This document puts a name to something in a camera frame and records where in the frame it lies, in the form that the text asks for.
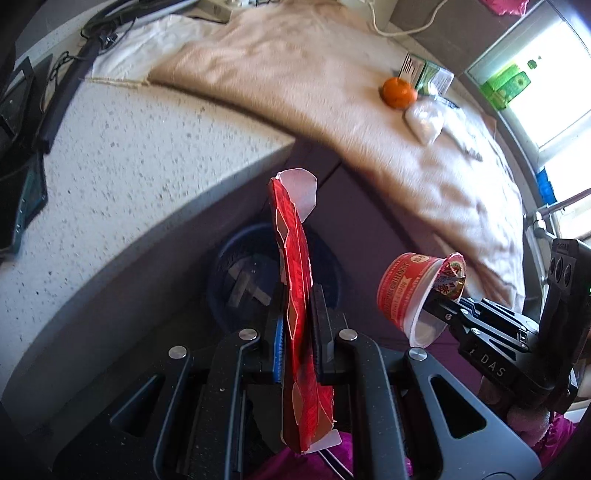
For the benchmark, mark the red snack carton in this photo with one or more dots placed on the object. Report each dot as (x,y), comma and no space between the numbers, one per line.
(295,277)

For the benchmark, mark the metal rod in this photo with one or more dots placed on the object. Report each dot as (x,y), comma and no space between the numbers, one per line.
(554,207)

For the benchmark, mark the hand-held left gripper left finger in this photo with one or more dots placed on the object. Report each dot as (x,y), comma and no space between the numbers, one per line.
(278,346)

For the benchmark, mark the person's right hand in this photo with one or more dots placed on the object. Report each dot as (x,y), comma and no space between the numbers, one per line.
(526,424)

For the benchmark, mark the red yogurt cup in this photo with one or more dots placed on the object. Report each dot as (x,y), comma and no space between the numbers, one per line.
(397,286)

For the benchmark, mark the window frame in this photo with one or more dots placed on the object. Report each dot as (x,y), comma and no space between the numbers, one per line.
(554,134)

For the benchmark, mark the blue object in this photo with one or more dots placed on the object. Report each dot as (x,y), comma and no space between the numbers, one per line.
(545,184)

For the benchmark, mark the green packet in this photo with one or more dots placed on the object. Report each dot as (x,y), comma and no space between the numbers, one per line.
(508,85)

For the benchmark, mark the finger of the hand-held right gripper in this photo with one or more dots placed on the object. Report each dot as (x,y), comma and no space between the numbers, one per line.
(501,316)
(445,314)

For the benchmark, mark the black gas stove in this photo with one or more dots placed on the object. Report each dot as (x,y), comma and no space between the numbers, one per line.
(18,184)

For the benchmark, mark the white tissue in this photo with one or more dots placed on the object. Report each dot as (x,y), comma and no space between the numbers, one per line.
(461,134)

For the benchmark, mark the dark blue waste bin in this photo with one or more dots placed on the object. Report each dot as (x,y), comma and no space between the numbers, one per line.
(226,258)

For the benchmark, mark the pink cloth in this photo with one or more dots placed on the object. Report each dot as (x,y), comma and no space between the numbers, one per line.
(505,5)

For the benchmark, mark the long black bar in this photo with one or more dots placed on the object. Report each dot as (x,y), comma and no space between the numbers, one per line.
(69,92)

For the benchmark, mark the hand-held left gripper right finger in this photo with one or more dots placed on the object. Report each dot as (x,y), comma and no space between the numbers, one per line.
(318,341)

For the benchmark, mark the white cloth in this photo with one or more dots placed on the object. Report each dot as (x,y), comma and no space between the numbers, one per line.
(138,46)

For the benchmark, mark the beige blanket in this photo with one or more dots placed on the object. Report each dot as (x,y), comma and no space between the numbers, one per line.
(300,69)

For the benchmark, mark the green milk carton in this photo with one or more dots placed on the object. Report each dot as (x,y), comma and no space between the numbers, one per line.
(429,76)

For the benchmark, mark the white power strip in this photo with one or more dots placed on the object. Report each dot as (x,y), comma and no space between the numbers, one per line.
(221,8)

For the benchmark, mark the clear plastic bag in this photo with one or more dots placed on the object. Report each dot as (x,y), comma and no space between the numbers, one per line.
(425,122)

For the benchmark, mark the pink garment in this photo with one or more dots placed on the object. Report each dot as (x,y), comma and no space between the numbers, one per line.
(300,464)

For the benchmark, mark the orange tangerine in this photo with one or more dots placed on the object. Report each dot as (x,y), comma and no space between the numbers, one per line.
(399,92)

